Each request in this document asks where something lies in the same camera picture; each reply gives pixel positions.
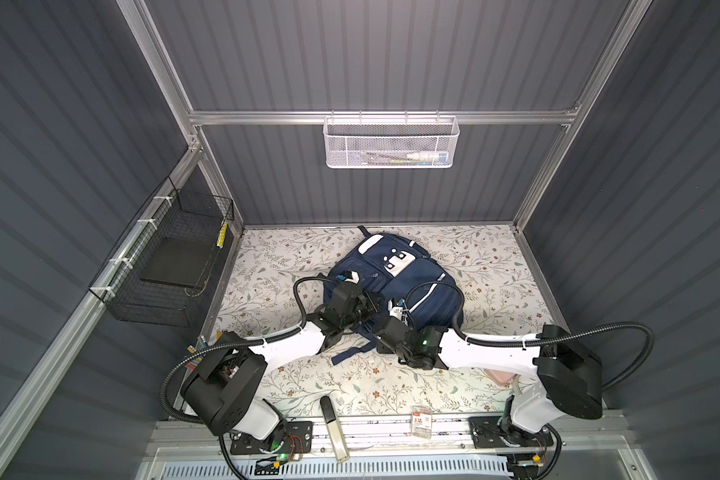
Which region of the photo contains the navy blue student backpack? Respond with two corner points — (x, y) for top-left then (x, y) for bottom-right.
(322, 227), (465, 365)

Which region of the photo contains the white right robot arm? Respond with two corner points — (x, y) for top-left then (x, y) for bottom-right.
(373, 281), (655, 434)

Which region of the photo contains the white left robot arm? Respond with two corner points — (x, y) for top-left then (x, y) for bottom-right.
(158, 276), (384, 440)

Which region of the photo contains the small clear packet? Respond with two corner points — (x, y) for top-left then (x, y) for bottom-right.
(411, 406), (433, 440)

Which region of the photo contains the pink pouch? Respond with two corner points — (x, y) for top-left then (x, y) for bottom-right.
(484, 369), (517, 386)

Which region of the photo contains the black silver stapler tool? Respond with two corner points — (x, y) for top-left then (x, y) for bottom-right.
(319, 395), (350, 463)

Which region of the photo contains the white tube in basket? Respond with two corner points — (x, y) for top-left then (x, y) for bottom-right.
(406, 151), (449, 164)

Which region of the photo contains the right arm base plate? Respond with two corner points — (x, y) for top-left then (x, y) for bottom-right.
(468, 415), (554, 449)

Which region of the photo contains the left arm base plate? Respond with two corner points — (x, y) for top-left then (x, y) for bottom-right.
(226, 420), (314, 455)

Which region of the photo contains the white wire mesh basket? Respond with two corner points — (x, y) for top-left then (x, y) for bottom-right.
(322, 115), (460, 169)

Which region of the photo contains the black wire wall basket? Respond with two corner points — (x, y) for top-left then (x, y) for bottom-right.
(89, 181), (235, 328)

